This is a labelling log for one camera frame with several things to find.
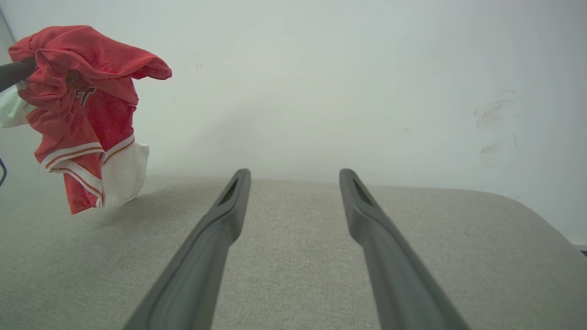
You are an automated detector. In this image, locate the red and white garment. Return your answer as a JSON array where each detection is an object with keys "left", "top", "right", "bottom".
[{"left": 0, "top": 25, "right": 172, "bottom": 215}]

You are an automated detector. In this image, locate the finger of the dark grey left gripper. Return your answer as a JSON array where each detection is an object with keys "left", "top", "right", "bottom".
[{"left": 0, "top": 58, "right": 37, "bottom": 93}]

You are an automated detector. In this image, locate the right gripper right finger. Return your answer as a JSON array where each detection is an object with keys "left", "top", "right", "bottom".
[{"left": 339, "top": 168, "right": 471, "bottom": 330}]

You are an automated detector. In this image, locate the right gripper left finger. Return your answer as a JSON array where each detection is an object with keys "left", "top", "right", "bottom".
[{"left": 123, "top": 168, "right": 252, "bottom": 330}]

